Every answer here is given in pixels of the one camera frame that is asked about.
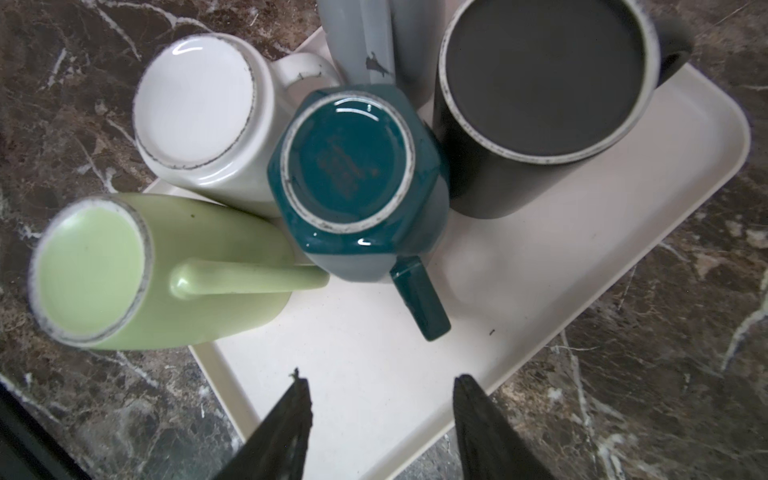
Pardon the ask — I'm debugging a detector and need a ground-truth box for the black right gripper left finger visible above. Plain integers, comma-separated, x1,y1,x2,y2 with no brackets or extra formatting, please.
214,368,313,480

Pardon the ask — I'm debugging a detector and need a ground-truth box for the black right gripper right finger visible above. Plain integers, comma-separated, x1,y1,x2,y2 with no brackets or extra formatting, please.
453,374,553,479

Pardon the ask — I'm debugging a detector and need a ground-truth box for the dark green faceted mug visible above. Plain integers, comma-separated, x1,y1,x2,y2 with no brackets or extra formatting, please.
267,84,451,341

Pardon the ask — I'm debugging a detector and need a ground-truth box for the light green mug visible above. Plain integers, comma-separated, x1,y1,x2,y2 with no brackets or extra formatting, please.
28,193,329,350

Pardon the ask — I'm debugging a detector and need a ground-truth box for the white mug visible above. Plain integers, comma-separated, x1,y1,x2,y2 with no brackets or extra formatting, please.
132,33,342,218

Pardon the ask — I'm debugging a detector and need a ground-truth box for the black mug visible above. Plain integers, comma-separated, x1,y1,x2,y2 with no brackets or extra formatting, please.
432,0,695,219

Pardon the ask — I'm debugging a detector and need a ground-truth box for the grey mug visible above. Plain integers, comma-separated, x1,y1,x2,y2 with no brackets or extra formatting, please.
317,0,446,109

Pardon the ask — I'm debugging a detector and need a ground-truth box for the beige plastic tray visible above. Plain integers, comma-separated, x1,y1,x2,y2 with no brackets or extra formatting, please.
191,66,751,479

